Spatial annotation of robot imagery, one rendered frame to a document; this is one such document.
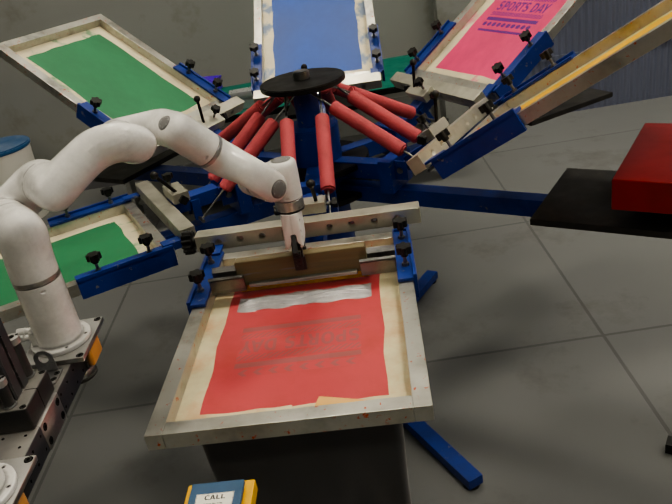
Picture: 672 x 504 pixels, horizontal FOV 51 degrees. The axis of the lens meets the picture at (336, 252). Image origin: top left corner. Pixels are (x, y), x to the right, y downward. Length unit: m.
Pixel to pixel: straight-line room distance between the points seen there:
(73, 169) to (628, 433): 2.13
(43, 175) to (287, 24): 2.29
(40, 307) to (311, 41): 2.29
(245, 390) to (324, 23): 2.33
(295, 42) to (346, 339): 2.10
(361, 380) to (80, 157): 0.74
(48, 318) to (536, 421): 1.90
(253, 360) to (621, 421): 1.62
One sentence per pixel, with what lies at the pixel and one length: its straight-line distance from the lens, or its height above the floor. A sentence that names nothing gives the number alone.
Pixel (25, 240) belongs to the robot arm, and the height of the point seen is 1.40.
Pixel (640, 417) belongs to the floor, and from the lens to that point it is 2.91.
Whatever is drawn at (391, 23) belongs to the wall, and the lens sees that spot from 5.73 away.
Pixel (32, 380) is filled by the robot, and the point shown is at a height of 1.17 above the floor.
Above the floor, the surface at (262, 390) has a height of 0.96.
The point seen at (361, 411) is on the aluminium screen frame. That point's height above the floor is 0.99.
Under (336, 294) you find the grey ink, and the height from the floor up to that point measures 0.96.
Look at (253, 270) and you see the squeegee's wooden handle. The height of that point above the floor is 1.03.
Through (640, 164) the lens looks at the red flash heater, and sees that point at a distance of 2.12.
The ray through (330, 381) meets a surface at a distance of 1.56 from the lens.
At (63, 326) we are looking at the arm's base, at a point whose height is 1.19.
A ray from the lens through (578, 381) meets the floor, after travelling 3.05.
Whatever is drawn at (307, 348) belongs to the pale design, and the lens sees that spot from 1.68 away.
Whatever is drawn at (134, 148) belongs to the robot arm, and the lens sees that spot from 1.51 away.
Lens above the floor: 1.90
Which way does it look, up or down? 27 degrees down
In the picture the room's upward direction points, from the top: 10 degrees counter-clockwise
